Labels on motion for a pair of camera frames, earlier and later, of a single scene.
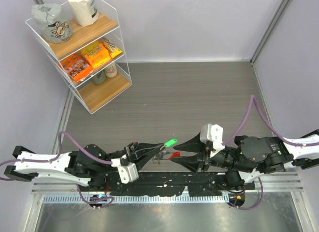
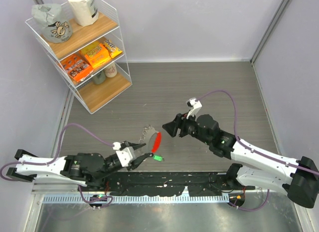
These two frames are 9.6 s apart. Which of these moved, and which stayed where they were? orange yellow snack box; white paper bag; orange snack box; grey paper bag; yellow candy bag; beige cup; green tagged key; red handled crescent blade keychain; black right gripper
Moved: red handled crescent blade keychain; green tagged key; black right gripper
Stayed: orange snack box; grey paper bag; yellow candy bag; orange yellow snack box; beige cup; white paper bag
